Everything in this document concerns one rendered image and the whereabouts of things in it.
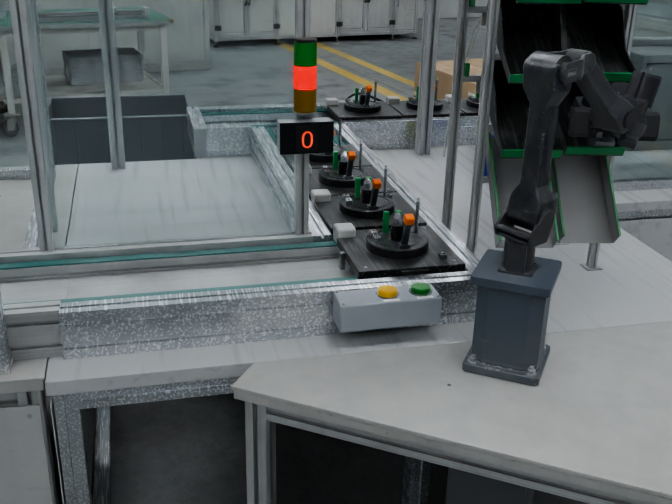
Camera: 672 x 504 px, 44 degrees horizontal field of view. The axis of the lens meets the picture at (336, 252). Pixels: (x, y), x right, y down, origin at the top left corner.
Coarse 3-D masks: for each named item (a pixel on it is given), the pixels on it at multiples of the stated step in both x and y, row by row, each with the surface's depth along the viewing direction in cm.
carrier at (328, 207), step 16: (384, 176) 213; (320, 192) 217; (368, 192) 209; (384, 192) 215; (320, 208) 212; (336, 208) 212; (352, 208) 207; (368, 208) 206; (384, 208) 207; (400, 208) 213; (352, 224) 202; (368, 224) 202
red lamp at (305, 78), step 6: (294, 66) 180; (294, 72) 180; (300, 72) 179; (306, 72) 179; (312, 72) 180; (294, 78) 181; (300, 78) 180; (306, 78) 179; (312, 78) 180; (294, 84) 181; (300, 84) 180; (306, 84) 180; (312, 84) 180
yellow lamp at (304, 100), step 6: (294, 90) 182; (300, 90) 181; (306, 90) 181; (312, 90) 181; (294, 96) 182; (300, 96) 181; (306, 96) 181; (312, 96) 182; (294, 102) 183; (300, 102) 182; (306, 102) 181; (312, 102) 182; (294, 108) 183; (300, 108) 182; (306, 108) 182; (312, 108) 183
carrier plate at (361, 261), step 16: (352, 240) 192; (432, 240) 193; (352, 256) 184; (368, 256) 184; (432, 256) 185; (448, 256) 185; (368, 272) 177; (384, 272) 177; (400, 272) 178; (432, 272) 180
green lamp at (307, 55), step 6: (294, 42) 178; (294, 48) 178; (300, 48) 177; (306, 48) 177; (312, 48) 178; (294, 54) 179; (300, 54) 178; (306, 54) 177; (312, 54) 178; (294, 60) 179; (300, 60) 178; (306, 60) 178; (312, 60) 178; (300, 66) 179; (306, 66) 178; (312, 66) 179
